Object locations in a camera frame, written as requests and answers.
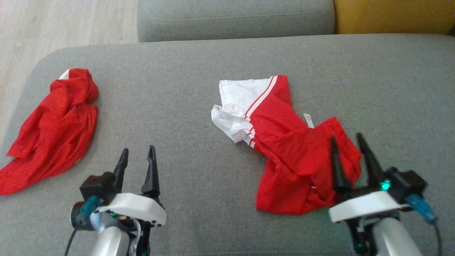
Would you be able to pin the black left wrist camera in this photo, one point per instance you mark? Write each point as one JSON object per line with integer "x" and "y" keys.
{"x": 97, "y": 186}

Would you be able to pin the red shorts white stripe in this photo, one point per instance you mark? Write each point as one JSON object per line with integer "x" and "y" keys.
{"x": 57, "y": 131}

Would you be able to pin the yellow sofa back cushion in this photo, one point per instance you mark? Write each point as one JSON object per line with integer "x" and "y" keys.
{"x": 391, "y": 16}

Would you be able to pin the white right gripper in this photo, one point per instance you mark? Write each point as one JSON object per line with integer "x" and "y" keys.
{"x": 366, "y": 208}

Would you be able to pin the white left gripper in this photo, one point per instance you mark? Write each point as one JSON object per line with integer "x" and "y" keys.
{"x": 135, "y": 208}

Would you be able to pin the grey and yellow sofa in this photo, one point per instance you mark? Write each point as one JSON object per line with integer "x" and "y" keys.
{"x": 199, "y": 106}

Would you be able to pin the red Bulls 23 jersey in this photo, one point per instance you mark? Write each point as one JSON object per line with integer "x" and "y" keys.
{"x": 295, "y": 156}

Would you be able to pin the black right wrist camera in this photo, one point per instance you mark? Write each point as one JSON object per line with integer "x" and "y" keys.
{"x": 408, "y": 183}

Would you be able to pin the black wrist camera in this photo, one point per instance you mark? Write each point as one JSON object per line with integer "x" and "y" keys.
{"x": 408, "y": 183}
{"x": 97, "y": 186}

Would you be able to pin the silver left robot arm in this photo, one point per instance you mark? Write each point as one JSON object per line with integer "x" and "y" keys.
{"x": 110, "y": 241}

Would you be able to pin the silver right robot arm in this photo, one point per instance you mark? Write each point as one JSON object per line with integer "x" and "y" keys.
{"x": 394, "y": 238}

